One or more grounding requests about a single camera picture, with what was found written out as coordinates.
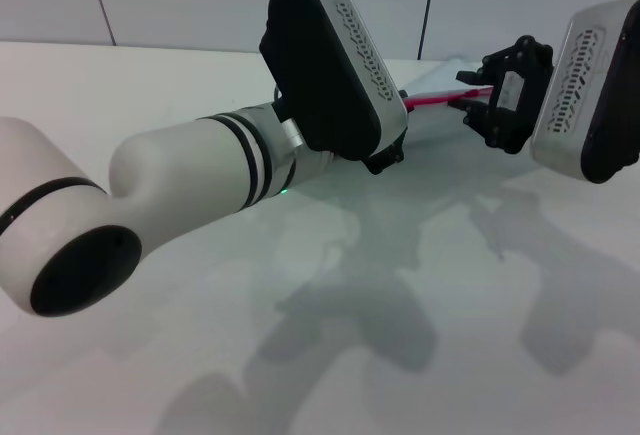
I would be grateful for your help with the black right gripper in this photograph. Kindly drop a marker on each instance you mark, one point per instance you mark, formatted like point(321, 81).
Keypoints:
point(535, 70)

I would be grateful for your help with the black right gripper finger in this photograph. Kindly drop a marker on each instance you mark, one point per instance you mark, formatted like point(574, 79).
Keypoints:
point(387, 155)

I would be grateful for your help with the red zipper slider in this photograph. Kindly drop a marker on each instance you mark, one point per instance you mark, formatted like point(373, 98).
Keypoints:
point(470, 92)

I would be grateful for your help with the clear red-zip document bag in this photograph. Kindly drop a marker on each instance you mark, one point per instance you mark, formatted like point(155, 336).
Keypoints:
point(440, 120)

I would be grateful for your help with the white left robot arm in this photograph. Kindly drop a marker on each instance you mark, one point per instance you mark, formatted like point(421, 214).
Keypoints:
point(175, 175)

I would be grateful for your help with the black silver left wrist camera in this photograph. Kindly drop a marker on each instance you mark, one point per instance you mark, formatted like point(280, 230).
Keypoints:
point(320, 70)

